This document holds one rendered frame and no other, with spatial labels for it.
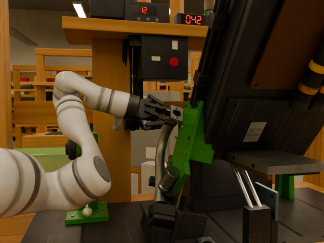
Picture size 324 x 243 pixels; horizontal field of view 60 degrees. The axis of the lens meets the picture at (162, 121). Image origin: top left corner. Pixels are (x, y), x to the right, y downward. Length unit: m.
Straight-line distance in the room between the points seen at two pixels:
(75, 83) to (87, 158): 0.28
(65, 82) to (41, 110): 0.41
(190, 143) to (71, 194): 0.33
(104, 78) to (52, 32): 10.26
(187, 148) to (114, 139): 0.41
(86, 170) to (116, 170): 0.55
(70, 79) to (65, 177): 0.30
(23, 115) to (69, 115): 0.51
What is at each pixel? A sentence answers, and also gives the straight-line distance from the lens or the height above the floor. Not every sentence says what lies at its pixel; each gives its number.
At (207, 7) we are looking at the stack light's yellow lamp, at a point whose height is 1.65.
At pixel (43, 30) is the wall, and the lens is 11.39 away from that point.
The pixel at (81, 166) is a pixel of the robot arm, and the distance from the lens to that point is 0.56.
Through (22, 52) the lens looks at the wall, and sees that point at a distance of 11.44.
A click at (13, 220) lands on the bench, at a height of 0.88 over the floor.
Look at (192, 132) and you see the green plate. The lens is 0.74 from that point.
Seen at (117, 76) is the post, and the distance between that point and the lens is 1.08.
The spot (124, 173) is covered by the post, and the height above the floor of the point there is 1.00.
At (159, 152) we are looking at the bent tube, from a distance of 0.89.
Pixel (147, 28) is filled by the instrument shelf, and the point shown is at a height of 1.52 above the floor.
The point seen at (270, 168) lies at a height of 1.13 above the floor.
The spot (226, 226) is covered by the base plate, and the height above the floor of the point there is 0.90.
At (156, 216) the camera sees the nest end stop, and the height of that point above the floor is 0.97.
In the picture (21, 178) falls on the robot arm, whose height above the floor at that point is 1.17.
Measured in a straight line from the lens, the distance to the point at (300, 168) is 0.69.
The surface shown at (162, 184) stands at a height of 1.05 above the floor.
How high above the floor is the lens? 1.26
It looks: 4 degrees down
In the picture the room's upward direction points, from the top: straight up
